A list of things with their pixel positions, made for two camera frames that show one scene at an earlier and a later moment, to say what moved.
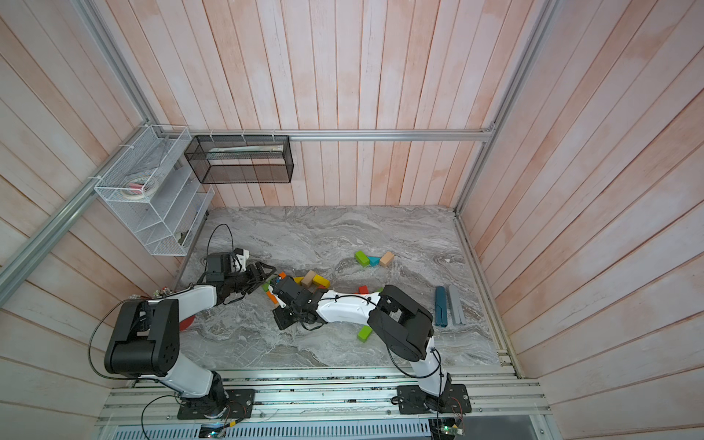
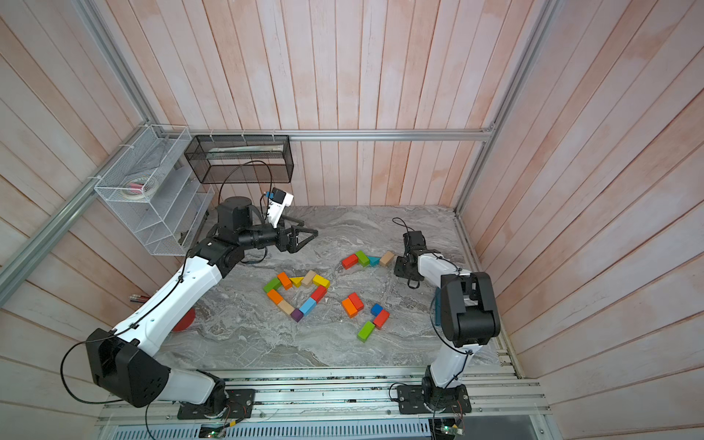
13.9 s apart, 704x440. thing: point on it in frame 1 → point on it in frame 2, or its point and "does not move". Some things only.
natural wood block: (308, 279) does not move
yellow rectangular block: (322, 280) does not move
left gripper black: (259, 265) → (291, 245)
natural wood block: (386, 259) does not move
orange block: (272, 297) does not move
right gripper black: (279, 314) → (399, 267)
